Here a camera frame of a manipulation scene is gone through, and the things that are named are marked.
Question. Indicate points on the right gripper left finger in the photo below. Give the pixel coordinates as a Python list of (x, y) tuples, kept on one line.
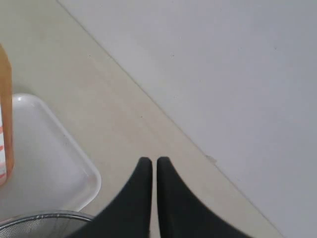
[(129, 213)]

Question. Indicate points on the white rectangular plastic tray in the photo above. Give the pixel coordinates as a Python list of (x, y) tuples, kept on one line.
[(51, 171)]

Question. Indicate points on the steel mesh strainer basket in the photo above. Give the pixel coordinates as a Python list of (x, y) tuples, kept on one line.
[(46, 224)]

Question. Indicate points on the orange dish soap bottle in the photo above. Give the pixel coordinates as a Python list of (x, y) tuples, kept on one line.
[(6, 118)]

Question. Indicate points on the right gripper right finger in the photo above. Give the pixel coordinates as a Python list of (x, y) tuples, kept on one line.
[(181, 214)]

